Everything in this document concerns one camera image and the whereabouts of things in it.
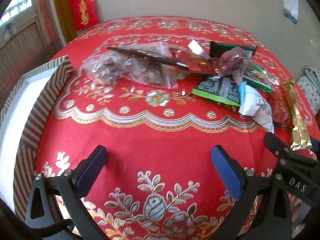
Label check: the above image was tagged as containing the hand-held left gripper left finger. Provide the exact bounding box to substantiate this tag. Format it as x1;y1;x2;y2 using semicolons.
25;145;108;240

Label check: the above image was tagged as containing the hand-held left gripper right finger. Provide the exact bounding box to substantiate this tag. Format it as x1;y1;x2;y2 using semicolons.
211;145;293;240

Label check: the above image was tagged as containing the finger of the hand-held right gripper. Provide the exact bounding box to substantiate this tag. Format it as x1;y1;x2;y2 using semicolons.
309;136;320;153
264;132;297;165

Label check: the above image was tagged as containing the small dark red snack packet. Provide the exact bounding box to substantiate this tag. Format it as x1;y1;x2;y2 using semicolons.
270;90;292;128

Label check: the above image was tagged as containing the gold long packet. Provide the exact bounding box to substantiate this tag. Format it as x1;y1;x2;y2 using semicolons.
280;78;313;151

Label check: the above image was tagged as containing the white and blue packet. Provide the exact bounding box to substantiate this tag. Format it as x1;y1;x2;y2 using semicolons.
237;82;275;133

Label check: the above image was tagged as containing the green clear cookie packet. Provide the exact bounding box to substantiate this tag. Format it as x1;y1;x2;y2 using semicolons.
244;62;280;93

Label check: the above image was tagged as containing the black green-edged packet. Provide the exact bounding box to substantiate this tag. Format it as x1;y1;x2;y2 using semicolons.
192;76;242;107

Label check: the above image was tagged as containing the striped cardboard box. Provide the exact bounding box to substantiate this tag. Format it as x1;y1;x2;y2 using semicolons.
0;56;73;220

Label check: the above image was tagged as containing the clear bag of sunflower seeds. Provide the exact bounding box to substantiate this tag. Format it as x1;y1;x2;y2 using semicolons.
82;51;140;85

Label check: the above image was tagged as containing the dark green cracker packet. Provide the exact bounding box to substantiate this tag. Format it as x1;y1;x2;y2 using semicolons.
209;41;258;58

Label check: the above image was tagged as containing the large dark red snack packet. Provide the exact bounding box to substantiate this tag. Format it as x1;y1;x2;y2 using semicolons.
175;51;218;75

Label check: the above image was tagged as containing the clear zip bag of nuts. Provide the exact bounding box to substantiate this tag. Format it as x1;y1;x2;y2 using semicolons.
125;42;179;89

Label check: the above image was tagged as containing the small white packet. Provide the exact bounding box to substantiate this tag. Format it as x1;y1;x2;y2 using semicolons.
187;40;209;60

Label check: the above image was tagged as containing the dark brown long packet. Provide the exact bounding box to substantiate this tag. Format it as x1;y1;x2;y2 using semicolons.
105;46;189;70

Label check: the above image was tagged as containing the floral cushion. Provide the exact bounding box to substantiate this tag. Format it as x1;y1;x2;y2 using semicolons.
296;75;320;115

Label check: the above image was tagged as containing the grey cloth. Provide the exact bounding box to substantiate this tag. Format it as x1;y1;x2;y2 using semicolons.
303;67;320;80

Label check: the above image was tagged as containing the red floral tablecloth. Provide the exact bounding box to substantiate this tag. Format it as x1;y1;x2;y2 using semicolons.
34;17;320;240

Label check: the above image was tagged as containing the metal door with window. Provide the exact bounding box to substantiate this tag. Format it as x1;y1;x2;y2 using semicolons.
0;0;67;105

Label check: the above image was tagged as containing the red poster with gold figure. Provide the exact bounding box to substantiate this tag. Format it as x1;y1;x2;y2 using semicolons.
68;0;100;32

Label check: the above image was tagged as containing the wall calendar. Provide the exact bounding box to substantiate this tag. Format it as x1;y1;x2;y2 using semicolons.
282;0;300;24

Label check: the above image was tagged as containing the wooden door frame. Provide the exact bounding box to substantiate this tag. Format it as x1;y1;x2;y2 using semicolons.
51;0;78;44

